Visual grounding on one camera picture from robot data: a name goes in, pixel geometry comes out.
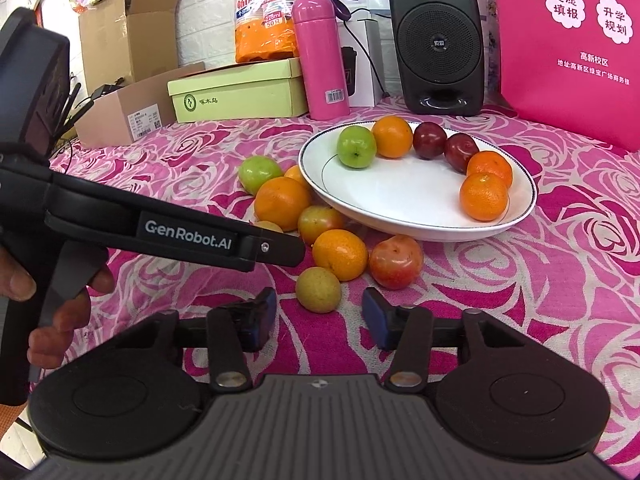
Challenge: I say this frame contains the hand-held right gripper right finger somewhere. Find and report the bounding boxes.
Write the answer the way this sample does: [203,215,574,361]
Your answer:
[362,287,536,393]

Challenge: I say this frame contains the bright red plum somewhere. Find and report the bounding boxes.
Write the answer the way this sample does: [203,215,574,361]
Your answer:
[368,235,425,291]

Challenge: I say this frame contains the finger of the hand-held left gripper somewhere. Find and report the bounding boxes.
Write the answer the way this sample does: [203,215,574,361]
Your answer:
[242,229,306,271]

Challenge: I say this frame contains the yellow red plum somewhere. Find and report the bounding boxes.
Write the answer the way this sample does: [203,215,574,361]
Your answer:
[298,204,347,247]

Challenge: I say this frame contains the pink printed bag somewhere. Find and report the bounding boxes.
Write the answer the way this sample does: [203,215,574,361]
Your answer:
[490,0,640,153]

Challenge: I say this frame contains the pink rose tablecloth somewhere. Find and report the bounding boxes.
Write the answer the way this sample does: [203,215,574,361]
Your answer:
[30,96,640,461]

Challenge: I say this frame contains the white product box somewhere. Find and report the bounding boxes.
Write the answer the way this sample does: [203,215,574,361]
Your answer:
[340,17,386,108]

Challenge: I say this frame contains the dark red plum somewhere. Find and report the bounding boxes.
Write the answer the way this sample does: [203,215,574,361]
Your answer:
[444,133,480,173]
[412,122,448,161]

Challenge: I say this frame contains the pink thermos bottle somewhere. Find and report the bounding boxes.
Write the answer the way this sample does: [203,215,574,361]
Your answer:
[291,0,352,122]

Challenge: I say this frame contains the black cable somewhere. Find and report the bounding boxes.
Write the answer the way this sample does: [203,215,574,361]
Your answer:
[342,15,393,101]

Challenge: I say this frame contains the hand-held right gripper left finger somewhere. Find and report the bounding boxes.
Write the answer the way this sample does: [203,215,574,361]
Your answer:
[107,287,279,394]

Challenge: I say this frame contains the open cardboard box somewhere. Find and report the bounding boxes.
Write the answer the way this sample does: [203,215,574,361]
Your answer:
[78,0,183,93]

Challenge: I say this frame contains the black power adapter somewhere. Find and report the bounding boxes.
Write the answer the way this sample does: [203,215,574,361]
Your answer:
[90,79,126,103]

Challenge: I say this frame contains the green apple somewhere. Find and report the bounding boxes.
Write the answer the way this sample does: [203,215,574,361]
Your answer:
[237,156,284,197]
[336,126,377,169]

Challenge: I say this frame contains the pack of paper cups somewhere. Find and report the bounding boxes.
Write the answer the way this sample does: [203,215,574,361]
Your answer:
[226,0,301,64]

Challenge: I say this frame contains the small orange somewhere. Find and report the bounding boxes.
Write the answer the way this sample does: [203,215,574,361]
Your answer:
[283,165,312,191]
[312,229,369,282]

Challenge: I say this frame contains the person's left hand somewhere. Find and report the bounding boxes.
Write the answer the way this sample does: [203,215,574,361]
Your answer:
[0,247,116,368]

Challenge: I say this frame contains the black speaker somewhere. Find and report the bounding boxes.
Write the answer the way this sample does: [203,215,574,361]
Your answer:
[387,0,486,116]

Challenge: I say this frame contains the mandarin orange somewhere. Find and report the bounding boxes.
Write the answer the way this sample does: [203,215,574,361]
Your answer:
[459,172,510,222]
[466,150,514,188]

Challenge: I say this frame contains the large orange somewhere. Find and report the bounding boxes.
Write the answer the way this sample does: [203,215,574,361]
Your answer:
[254,176,313,232]
[371,116,414,159]

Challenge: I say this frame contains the white plate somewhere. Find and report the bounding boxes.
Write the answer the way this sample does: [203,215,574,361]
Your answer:
[298,120,538,243]

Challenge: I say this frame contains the light green shoebox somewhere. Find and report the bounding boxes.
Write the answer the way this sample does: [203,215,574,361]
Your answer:
[167,57,310,124]

